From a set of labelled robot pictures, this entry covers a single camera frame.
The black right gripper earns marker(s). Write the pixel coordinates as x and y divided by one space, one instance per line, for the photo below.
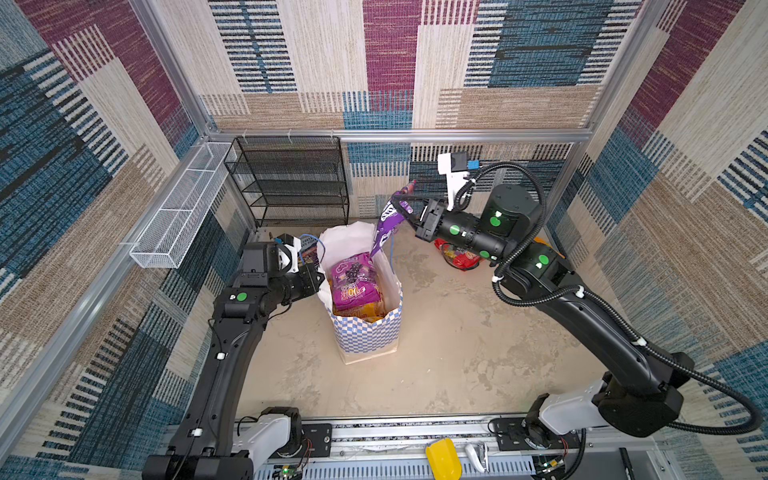
429 219

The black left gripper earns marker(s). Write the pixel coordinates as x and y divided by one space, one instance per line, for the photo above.
309 286

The purple snack packet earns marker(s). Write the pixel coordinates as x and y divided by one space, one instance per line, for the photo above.
391 217

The purple grape candy bag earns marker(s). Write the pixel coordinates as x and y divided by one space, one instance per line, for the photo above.
353 282

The yellow mango candy bag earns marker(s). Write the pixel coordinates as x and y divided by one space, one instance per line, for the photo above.
543 242
369 312

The blue checkered paper bag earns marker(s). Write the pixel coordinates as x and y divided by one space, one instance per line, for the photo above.
358 340

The red fruit candy bag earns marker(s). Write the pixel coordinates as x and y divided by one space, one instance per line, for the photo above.
456 257

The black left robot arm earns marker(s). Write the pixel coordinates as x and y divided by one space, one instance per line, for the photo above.
269 275

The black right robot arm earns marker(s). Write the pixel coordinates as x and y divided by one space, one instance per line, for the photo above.
638 395

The blue magazine booklet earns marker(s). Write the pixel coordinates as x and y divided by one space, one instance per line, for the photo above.
309 252

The yellow plastic scoop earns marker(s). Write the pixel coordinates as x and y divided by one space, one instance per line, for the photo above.
443 459

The white plastic clip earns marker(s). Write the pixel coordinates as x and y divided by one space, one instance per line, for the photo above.
477 454

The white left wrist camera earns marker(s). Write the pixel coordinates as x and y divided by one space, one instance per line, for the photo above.
288 247

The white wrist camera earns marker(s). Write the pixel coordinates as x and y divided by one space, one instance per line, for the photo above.
288 247
455 167

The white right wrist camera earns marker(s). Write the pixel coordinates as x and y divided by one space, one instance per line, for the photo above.
455 167

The black wire shelf rack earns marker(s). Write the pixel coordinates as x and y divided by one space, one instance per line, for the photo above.
291 181

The white wire mesh basket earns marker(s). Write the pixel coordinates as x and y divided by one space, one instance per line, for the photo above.
167 238

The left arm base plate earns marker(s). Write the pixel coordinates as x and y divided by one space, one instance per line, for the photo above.
315 443

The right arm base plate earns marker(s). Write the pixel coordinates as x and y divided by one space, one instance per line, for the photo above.
512 434

